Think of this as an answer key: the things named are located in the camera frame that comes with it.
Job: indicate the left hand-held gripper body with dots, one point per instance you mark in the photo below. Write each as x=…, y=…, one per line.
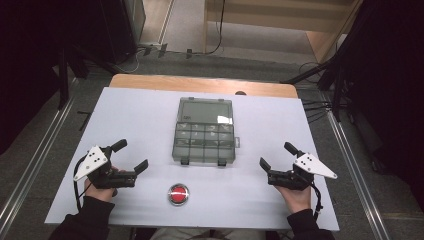
x=100, y=173

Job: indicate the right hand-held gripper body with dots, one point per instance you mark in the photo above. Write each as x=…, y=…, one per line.
x=300, y=173

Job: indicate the person's left hand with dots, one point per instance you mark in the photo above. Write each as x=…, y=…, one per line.
x=100, y=191

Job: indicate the person's right hand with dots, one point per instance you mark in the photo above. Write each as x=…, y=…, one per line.
x=295, y=198

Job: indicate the white board table cover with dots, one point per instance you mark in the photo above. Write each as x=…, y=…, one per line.
x=140, y=110

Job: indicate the red round push button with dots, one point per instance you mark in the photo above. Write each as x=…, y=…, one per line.
x=178, y=194

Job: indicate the clear plastic compartment box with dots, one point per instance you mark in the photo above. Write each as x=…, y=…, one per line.
x=204, y=133

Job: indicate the black metal stand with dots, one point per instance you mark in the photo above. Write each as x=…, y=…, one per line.
x=63, y=76
x=330, y=76

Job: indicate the light wooden cabinet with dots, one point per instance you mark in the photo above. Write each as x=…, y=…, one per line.
x=266, y=16

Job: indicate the aluminium floor rail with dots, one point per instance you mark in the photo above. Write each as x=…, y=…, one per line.
x=30, y=176
x=356, y=170

